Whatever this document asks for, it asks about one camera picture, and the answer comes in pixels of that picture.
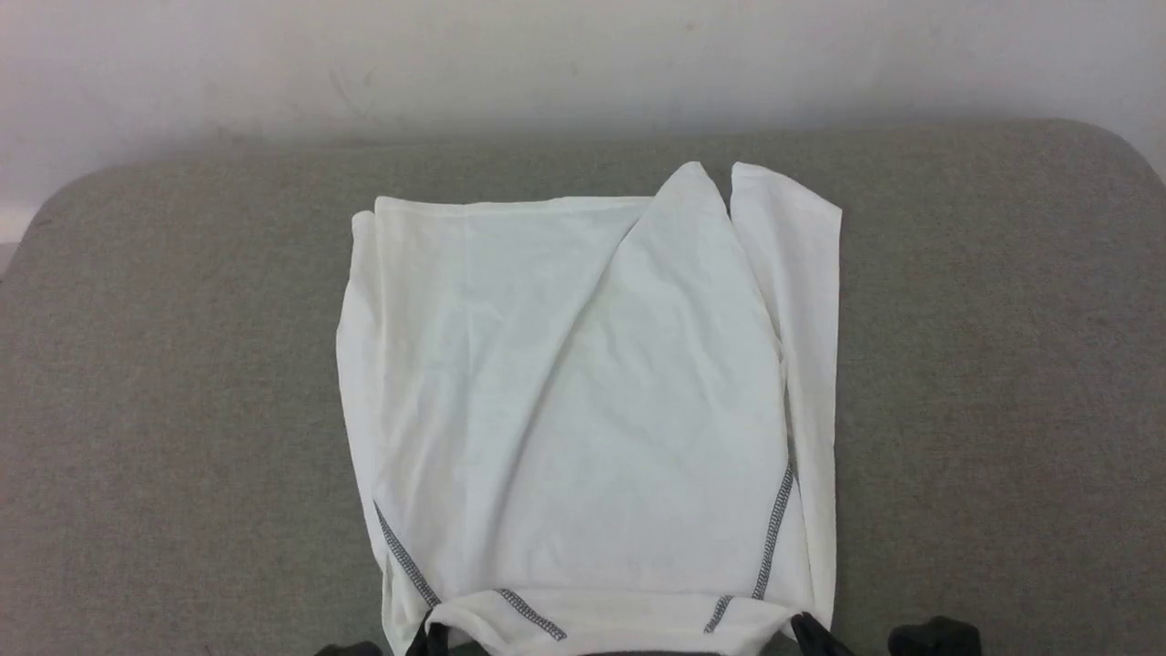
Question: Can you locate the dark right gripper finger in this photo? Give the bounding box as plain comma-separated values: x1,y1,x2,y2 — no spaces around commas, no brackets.
789,612,855,656

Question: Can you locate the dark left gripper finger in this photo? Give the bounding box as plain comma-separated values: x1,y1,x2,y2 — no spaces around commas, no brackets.
405,620,453,656

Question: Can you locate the white long-sleeve garment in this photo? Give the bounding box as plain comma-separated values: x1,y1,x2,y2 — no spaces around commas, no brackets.
334,160,844,656

